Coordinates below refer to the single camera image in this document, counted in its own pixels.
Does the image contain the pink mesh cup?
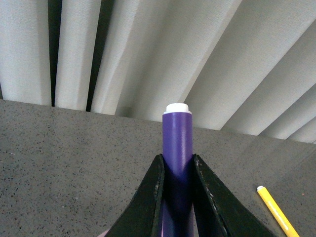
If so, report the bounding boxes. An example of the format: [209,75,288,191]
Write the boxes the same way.
[98,230,109,237]

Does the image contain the purple pen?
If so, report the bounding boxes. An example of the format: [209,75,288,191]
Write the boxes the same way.
[161,103,194,237]

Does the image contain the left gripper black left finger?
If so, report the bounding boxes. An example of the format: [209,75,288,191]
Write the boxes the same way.
[105,154,164,237]

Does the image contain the grey curtain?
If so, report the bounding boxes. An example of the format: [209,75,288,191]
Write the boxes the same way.
[0,0,316,143]

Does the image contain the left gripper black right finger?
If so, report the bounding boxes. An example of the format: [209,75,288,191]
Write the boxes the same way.
[192,154,275,237]

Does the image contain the yellow pen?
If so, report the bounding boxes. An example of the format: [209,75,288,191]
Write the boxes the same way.
[256,186,299,237]

